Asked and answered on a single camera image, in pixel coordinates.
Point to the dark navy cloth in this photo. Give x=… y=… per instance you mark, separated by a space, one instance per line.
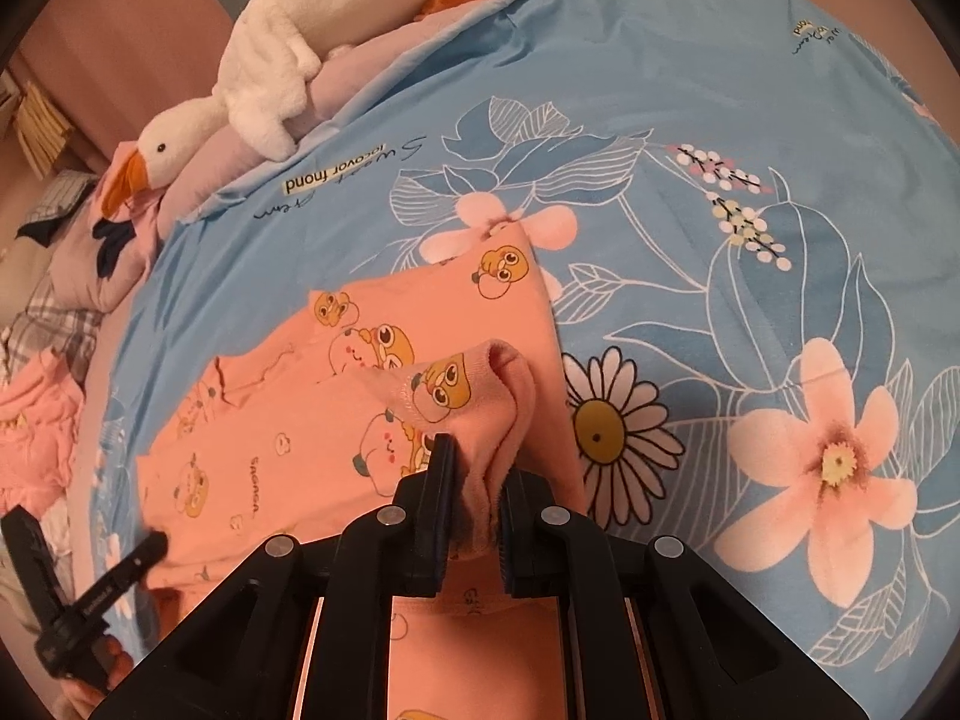
x=112 y=244

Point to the lavender folded quilt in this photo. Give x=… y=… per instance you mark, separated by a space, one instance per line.
x=352 y=67

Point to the person's left hand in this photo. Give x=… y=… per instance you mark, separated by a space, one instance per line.
x=116 y=664

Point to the white goose plush toy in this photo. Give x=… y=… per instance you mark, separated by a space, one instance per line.
x=277 y=52

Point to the grey plaid pillow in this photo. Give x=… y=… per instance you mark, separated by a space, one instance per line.
x=41 y=326

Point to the blue floral blanket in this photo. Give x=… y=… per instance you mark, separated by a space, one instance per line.
x=675 y=240

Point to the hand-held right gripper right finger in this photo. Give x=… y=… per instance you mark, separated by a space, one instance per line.
x=525 y=532

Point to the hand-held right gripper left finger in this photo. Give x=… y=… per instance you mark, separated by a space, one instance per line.
x=420 y=525

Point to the pile of pink clothes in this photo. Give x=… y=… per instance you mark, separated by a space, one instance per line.
x=34 y=427

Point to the orange printed baby top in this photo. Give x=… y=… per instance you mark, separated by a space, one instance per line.
x=300 y=420

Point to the lavender pillow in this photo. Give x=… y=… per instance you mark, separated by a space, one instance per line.
x=82 y=270

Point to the striped blue pillow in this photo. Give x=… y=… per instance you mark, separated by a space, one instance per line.
x=64 y=199

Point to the pink cloth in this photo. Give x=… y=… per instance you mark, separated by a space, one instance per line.
x=142 y=229

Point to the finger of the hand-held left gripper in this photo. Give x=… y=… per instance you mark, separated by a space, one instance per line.
x=131 y=562
x=34 y=562

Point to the yellow fringed hanging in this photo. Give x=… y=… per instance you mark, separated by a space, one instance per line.
x=45 y=127

